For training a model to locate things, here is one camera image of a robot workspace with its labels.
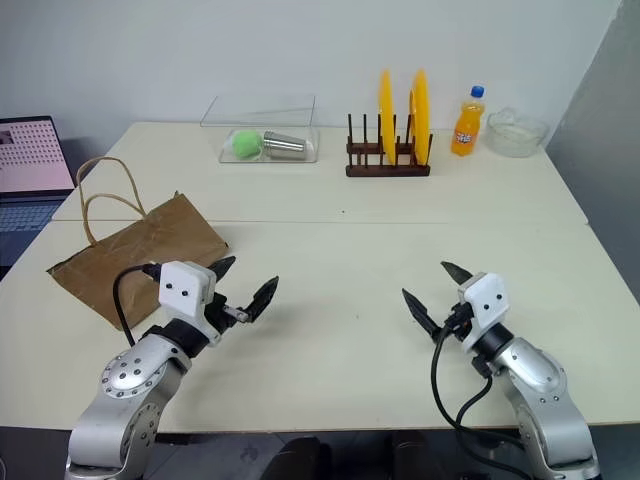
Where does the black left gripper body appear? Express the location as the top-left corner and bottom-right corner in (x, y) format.
(203, 292), (251, 338)

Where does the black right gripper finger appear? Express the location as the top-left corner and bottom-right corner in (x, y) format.
(440, 260), (474, 287)
(402, 287), (444, 342)

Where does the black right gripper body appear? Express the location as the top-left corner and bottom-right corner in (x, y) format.
(441, 299), (472, 343)

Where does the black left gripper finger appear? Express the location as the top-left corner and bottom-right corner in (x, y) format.
(243, 274), (280, 324)
(208, 256), (237, 285)

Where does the dark wooden dish rack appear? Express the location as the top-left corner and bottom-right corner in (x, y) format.
(344, 113), (431, 179)

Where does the green fuzzy ball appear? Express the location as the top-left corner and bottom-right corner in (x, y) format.
(230, 129), (262, 160)

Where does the silver metal cup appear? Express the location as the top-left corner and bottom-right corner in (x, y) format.
(260, 130), (309, 160)

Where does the orange soda bottle blue cap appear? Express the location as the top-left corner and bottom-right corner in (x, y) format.
(450, 84), (487, 157)

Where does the clear glass bowl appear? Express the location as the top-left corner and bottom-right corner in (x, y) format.
(486, 106), (550, 159)

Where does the yellow plastic plate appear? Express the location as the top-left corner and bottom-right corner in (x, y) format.
(378, 68), (399, 165)
(408, 68), (432, 166)

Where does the clear acrylic box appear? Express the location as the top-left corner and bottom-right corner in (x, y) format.
(200, 94), (321, 165)

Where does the grey partition panel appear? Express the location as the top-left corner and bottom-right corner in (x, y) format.
(544, 0), (640, 306)

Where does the open laptop with pink screen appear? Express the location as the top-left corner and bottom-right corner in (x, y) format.
(0, 115), (77, 267)

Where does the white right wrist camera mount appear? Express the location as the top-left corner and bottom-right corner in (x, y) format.
(458, 272), (511, 354)

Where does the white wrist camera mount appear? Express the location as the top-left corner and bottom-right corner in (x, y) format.
(458, 272), (511, 354)
(158, 260), (224, 347)

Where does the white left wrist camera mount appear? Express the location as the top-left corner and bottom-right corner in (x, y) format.
(158, 260), (224, 347)

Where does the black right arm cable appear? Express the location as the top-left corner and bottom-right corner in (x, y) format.
(430, 312), (556, 480)

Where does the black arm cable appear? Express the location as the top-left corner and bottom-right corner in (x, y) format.
(112, 263), (161, 347)
(430, 312), (556, 480)

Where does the brown paper bag with handles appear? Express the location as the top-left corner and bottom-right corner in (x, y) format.
(46, 156), (231, 332)

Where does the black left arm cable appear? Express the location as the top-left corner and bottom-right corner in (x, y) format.
(112, 263), (161, 347)

